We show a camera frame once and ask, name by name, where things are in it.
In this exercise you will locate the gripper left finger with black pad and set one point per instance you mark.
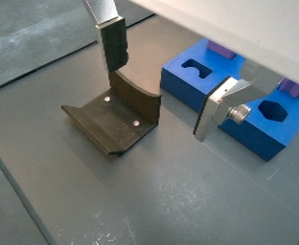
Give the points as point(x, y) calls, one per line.
point(111, 28)

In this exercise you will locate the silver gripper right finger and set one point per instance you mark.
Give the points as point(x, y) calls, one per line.
point(226, 100)

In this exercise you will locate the blue shape sorting board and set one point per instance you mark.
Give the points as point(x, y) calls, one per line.
point(257, 111)

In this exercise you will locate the small purple square peg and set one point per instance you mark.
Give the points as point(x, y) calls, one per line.
point(290, 87)

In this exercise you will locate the purple star peg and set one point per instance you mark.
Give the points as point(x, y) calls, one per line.
point(221, 50)

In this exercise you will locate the black curved holder stand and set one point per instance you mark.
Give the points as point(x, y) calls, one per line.
point(119, 117)

